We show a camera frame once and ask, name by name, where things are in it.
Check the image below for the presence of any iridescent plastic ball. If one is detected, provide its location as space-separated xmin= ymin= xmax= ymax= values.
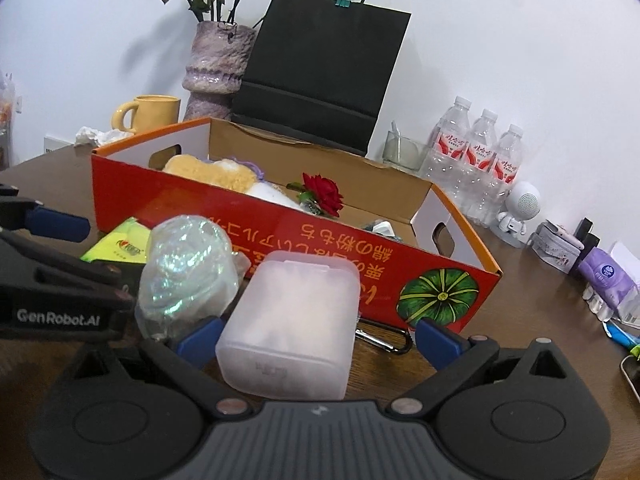
xmin=136 ymin=214 xmax=250 ymax=341

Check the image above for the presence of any green tissue pack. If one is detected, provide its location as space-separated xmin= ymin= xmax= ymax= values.
xmin=80 ymin=217 xmax=151 ymax=263

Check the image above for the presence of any translucent plastic container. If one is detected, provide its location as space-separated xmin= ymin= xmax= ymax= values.
xmin=216 ymin=250 xmax=360 ymax=401

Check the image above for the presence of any blue white snack packet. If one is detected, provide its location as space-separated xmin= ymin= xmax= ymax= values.
xmin=363 ymin=219 xmax=413 ymax=245

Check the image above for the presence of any yellow white plush toy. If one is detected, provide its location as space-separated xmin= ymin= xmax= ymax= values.
xmin=163 ymin=155 xmax=303 ymax=211

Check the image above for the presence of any red artificial rose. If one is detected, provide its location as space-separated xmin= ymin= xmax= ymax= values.
xmin=286 ymin=172 xmax=344 ymax=218

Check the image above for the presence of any purple cloth pouch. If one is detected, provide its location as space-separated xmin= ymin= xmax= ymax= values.
xmin=236 ymin=160 xmax=265 ymax=181

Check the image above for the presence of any crumpled tissue near mug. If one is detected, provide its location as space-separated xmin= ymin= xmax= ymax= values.
xmin=74 ymin=127 xmax=132 ymax=148

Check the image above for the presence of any small tin box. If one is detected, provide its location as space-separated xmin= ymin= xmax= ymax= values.
xmin=527 ymin=220 xmax=585 ymax=274

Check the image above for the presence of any yellow mug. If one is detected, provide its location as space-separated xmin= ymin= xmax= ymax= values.
xmin=111 ymin=94 xmax=181 ymax=134

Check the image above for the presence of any white astronaut speaker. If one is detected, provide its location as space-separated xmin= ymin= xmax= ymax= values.
xmin=490 ymin=181 xmax=541 ymax=249

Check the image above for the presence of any red cardboard pumpkin box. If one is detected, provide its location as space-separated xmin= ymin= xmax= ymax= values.
xmin=91 ymin=118 xmax=501 ymax=331

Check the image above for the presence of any purple wipes pack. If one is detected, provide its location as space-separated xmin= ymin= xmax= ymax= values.
xmin=578 ymin=248 xmax=639 ymax=328

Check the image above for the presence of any middle water bottle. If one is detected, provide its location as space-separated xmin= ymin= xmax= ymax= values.
xmin=450 ymin=108 xmax=498 ymax=211

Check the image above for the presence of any water bottle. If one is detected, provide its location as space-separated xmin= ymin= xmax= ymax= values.
xmin=420 ymin=96 xmax=471 ymax=190
xmin=470 ymin=125 xmax=524 ymax=226
xmin=450 ymin=108 xmax=498 ymax=211

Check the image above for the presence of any black small box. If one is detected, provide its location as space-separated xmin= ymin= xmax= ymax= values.
xmin=574 ymin=218 xmax=600 ymax=259

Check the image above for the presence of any left water bottle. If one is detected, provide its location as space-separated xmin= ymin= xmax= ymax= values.
xmin=420 ymin=96 xmax=471 ymax=190

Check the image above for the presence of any metal tray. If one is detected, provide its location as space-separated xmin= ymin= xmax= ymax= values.
xmin=620 ymin=354 xmax=640 ymax=401

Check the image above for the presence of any glass cup with spoon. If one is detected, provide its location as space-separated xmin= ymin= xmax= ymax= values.
xmin=382 ymin=120 xmax=427 ymax=174

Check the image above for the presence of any right water bottle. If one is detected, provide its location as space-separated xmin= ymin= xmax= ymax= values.
xmin=470 ymin=125 xmax=524 ymax=226

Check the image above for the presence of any purple ceramic vase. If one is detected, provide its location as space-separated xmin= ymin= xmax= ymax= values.
xmin=182 ymin=22 xmax=257 ymax=120

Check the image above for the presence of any black paper bag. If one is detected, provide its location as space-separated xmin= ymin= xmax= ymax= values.
xmin=232 ymin=0 xmax=410 ymax=155

